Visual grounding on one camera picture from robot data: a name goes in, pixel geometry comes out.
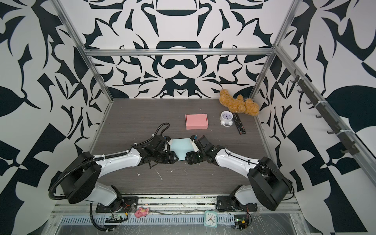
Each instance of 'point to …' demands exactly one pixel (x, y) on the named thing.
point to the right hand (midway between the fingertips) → (189, 155)
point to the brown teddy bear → (238, 105)
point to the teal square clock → (210, 218)
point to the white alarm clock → (226, 118)
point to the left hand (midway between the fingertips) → (174, 156)
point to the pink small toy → (141, 212)
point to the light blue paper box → (181, 146)
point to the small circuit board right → (241, 221)
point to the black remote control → (239, 124)
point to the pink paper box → (196, 121)
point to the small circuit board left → (115, 218)
